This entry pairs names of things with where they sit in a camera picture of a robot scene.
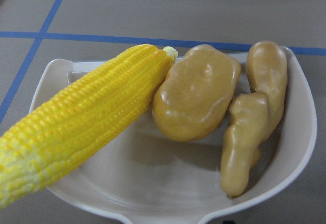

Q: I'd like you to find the yellow toy corn cob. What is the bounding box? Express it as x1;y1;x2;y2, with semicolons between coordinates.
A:
1;44;178;207

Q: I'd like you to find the brown toy potato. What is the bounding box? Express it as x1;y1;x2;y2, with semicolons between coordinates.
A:
152;44;241;142

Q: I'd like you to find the beige plastic dustpan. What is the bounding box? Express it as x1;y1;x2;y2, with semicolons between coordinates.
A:
28;46;318;224

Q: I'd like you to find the tan toy ginger root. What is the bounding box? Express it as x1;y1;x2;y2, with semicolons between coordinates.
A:
220;41;288;198

